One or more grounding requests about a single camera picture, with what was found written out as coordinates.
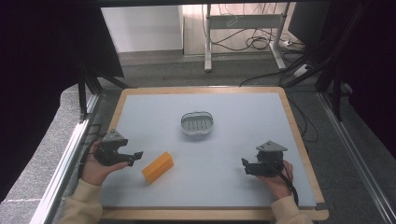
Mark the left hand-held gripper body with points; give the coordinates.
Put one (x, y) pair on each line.
(109, 149)

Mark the person's right hand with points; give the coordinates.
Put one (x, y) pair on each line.
(278, 185)

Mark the person's left hand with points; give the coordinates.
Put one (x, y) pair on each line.
(96, 169)

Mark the white desk frame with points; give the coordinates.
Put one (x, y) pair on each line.
(243, 28)

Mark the white power strip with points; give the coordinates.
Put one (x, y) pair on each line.
(301, 70)

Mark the white cabinet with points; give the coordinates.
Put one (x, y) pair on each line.
(141, 28)

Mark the grey soap dish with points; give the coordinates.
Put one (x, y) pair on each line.
(197, 123)

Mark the grey table mat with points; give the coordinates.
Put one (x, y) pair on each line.
(205, 155)

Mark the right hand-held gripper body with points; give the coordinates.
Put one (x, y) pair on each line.
(269, 161)

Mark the black curtain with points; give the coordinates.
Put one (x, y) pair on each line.
(46, 77)

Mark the orange soap bar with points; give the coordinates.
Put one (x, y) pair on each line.
(157, 167)

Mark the aluminium frame rail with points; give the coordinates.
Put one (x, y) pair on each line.
(358, 155)
(60, 169)

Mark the black metal stand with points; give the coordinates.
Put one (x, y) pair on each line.
(334, 68)
(85, 90)

